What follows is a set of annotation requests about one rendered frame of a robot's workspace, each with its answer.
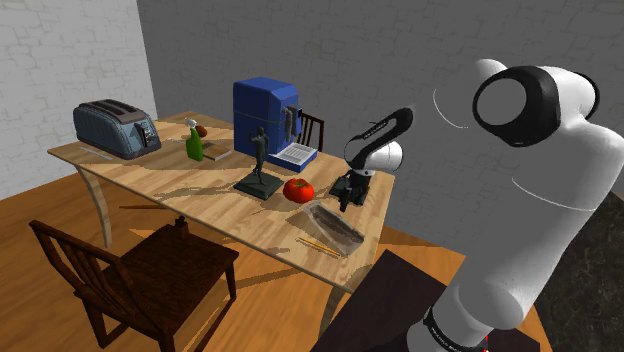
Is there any grey oblong tray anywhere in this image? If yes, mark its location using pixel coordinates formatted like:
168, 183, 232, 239
302, 200, 366, 258

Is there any red tomato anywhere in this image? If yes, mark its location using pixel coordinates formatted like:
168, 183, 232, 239
282, 177, 316, 205

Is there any dark wooden chair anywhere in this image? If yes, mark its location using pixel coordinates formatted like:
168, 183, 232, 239
28, 215, 241, 352
296, 112, 326, 153

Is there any yellow pencil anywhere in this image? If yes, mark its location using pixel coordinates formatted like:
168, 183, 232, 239
296, 236, 342, 258

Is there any dark figure statue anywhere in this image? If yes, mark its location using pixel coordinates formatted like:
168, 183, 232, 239
232, 126, 285, 202

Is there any blue coffee machine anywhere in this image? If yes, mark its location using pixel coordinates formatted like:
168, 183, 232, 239
232, 76, 319, 174

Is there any dark robot stand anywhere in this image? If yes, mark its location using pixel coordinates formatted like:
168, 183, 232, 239
310, 248, 541, 352

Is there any flat tan book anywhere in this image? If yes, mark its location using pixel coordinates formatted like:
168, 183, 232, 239
201, 141, 233, 163

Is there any light wooden table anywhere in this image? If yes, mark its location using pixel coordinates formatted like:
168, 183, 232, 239
47, 110, 396, 339

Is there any green spray bottle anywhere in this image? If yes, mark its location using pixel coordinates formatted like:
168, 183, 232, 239
184, 117, 205, 163

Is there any grey blue toaster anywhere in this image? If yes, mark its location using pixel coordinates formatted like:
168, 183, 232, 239
72, 99, 163, 161

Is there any grey table knife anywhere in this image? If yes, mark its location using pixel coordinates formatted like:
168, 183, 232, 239
78, 145, 115, 162

